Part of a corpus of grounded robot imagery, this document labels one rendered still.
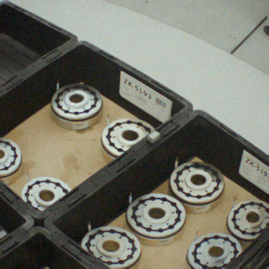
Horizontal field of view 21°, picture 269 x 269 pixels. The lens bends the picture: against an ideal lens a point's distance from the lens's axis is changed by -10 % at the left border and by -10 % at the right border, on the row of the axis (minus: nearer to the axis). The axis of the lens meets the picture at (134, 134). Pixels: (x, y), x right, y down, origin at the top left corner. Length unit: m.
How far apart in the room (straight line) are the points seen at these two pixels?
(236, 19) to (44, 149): 2.06
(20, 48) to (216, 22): 1.73
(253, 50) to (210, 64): 1.31
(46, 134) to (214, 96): 0.48
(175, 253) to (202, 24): 2.10
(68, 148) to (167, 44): 0.58
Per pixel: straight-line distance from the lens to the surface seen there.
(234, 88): 1.83
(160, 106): 1.45
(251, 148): 1.35
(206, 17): 3.35
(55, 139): 1.47
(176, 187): 1.35
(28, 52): 1.70
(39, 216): 1.20
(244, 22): 3.38
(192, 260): 1.24
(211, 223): 1.34
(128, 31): 1.97
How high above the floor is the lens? 1.85
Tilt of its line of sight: 43 degrees down
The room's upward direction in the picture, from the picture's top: 4 degrees clockwise
